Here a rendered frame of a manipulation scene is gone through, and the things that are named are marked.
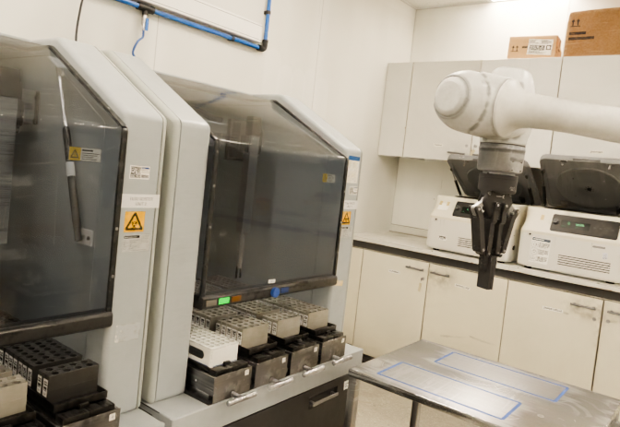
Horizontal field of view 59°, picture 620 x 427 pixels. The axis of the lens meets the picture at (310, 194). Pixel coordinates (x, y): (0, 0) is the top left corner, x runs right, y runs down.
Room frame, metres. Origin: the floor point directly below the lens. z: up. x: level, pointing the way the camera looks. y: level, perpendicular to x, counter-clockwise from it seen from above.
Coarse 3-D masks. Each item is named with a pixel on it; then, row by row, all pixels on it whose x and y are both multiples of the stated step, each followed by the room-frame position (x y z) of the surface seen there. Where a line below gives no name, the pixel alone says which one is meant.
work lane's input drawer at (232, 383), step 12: (192, 360) 1.42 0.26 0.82; (228, 360) 1.42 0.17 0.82; (240, 360) 1.45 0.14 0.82; (192, 372) 1.40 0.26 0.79; (204, 372) 1.38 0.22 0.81; (216, 372) 1.36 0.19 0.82; (228, 372) 1.39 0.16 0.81; (240, 372) 1.42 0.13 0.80; (192, 384) 1.39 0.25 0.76; (204, 384) 1.37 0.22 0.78; (216, 384) 1.35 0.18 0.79; (228, 384) 1.38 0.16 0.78; (240, 384) 1.42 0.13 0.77; (216, 396) 1.35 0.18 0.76; (228, 396) 1.39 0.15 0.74; (240, 396) 1.37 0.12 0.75; (252, 396) 1.39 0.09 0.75
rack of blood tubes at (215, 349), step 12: (192, 324) 1.57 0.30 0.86; (192, 336) 1.48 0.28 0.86; (204, 336) 1.48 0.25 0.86; (216, 336) 1.50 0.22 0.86; (192, 348) 1.53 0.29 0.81; (204, 348) 1.40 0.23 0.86; (216, 348) 1.39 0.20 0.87; (228, 348) 1.43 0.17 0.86; (204, 360) 1.39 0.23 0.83; (216, 360) 1.39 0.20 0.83
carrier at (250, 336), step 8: (240, 328) 1.53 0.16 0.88; (248, 328) 1.54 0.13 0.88; (256, 328) 1.57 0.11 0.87; (264, 328) 1.59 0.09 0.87; (240, 336) 1.52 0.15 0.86; (248, 336) 1.54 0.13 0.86; (256, 336) 1.57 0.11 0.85; (264, 336) 1.59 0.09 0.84; (240, 344) 1.52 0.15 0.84; (248, 344) 1.54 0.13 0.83; (256, 344) 1.57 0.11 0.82
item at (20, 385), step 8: (0, 384) 1.02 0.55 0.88; (8, 384) 1.03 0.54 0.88; (16, 384) 1.03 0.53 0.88; (24, 384) 1.04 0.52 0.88; (0, 392) 1.01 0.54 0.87; (8, 392) 1.02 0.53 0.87; (16, 392) 1.03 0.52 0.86; (24, 392) 1.04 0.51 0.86; (0, 400) 1.01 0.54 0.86; (8, 400) 1.02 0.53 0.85; (16, 400) 1.03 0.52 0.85; (24, 400) 1.04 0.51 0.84; (0, 408) 1.01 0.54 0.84; (8, 408) 1.02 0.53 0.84; (16, 408) 1.03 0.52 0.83; (24, 408) 1.05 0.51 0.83; (0, 416) 1.01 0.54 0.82
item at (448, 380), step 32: (416, 352) 1.67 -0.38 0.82; (448, 352) 1.70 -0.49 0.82; (352, 384) 1.46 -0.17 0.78; (384, 384) 1.40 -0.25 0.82; (416, 384) 1.41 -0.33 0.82; (448, 384) 1.44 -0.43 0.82; (480, 384) 1.46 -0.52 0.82; (512, 384) 1.49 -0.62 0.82; (544, 384) 1.52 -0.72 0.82; (352, 416) 1.46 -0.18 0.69; (416, 416) 1.79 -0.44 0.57; (480, 416) 1.25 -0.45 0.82; (512, 416) 1.27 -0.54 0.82; (544, 416) 1.29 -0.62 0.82; (576, 416) 1.31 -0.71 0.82; (608, 416) 1.34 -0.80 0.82
